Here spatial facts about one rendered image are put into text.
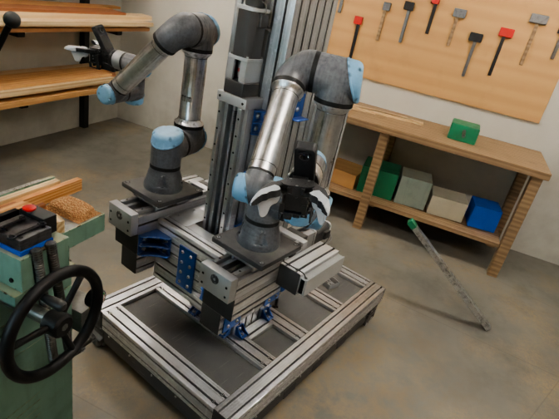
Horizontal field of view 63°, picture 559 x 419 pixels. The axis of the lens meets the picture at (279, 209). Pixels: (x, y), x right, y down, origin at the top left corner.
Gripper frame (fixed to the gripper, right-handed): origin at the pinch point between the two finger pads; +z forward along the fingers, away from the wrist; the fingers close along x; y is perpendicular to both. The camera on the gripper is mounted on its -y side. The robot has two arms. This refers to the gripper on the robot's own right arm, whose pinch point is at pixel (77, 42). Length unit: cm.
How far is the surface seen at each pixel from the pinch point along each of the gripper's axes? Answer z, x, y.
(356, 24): -54, 241, 13
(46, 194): -50, -66, 22
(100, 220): -66, -62, 27
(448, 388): -192, 27, 129
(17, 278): -74, -97, 20
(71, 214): -62, -69, 23
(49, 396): -66, -90, 78
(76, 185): -50, -55, 24
